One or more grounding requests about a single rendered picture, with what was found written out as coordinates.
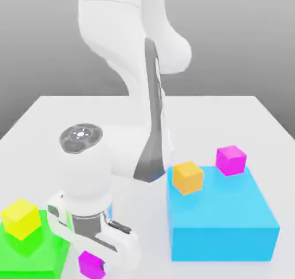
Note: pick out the large blue box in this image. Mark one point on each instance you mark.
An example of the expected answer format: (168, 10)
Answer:
(221, 226)

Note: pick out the small yellow cube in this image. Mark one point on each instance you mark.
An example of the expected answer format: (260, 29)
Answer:
(20, 219)

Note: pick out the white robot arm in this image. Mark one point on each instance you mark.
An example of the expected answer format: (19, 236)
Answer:
(138, 80)

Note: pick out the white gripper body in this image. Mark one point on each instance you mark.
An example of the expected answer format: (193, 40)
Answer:
(125, 249)

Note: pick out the small orange cube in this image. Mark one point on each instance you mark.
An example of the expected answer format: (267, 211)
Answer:
(187, 178)

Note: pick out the small magenta cube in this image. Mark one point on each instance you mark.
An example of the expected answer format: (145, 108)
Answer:
(230, 160)
(88, 264)

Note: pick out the large green box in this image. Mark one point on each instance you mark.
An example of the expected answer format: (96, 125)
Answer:
(34, 260)

